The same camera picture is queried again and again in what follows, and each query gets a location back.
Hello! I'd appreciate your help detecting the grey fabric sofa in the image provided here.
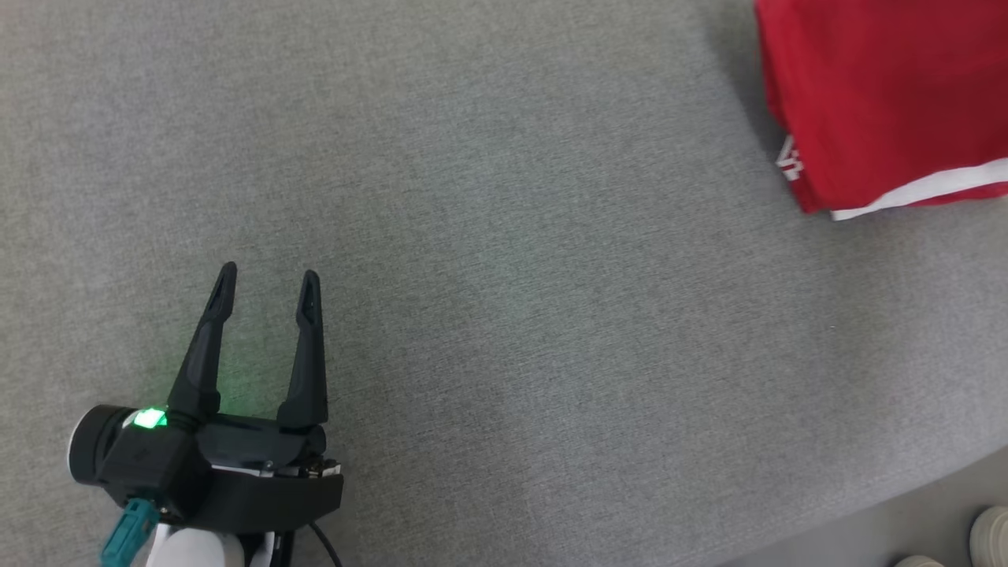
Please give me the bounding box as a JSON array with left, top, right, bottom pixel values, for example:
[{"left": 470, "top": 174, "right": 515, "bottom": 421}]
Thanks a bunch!
[{"left": 0, "top": 0, "right": 1008, "bottom": 567}]

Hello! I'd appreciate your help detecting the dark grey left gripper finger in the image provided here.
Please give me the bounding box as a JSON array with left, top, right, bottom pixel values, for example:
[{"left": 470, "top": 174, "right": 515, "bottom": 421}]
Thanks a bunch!
[
  {"left": 277, "top": 270, "right": 328, "bottom": 431},
  {"left": 168, "top": 262, "right": 238, "bottom": 422}
]

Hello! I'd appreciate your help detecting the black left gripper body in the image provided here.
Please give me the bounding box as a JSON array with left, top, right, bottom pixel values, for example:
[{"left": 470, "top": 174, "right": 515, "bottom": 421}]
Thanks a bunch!
[{"left": 187, "top": 414, "right": 344, "bottom": 535}]

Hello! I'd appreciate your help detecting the red Bulls 23 jersey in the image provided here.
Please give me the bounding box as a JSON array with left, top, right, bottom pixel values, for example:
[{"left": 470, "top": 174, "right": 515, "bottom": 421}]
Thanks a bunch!
[{"left": 754, "top": 0, "right": 1008, "bottom": 222}]

